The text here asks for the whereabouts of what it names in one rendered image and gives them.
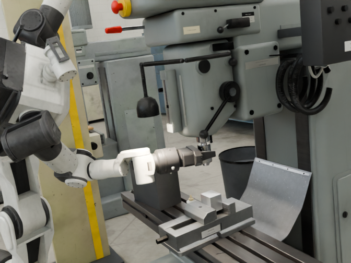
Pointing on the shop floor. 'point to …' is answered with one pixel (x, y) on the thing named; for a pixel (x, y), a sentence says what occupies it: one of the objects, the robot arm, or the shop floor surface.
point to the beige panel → (78, 215)
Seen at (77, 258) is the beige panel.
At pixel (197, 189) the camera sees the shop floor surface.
